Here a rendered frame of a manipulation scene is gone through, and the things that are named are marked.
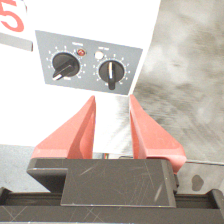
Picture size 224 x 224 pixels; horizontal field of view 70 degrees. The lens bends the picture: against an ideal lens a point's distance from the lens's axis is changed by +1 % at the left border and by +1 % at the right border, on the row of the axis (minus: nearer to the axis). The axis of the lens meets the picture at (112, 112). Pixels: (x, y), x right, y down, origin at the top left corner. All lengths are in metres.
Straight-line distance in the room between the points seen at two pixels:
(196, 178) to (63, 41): 0.93
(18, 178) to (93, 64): 1.33
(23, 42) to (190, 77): 0.26
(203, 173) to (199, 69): 0.76
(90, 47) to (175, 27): 0.14
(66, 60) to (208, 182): 0.98
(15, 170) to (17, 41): 1.22
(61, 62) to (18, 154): 1.17
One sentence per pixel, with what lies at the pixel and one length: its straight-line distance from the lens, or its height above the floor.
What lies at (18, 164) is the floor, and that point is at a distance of 1.39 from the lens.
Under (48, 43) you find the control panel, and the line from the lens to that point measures 0.20.
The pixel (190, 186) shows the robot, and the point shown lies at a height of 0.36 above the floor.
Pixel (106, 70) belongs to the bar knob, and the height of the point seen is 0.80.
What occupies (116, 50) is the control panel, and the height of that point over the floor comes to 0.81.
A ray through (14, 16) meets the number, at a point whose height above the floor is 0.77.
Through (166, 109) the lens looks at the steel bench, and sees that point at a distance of 0.29.
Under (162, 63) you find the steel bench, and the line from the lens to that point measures 0.27.
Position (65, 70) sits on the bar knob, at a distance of 0.19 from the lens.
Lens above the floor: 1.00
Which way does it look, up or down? 70 degrees down
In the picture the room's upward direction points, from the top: 168 degrees clockwise
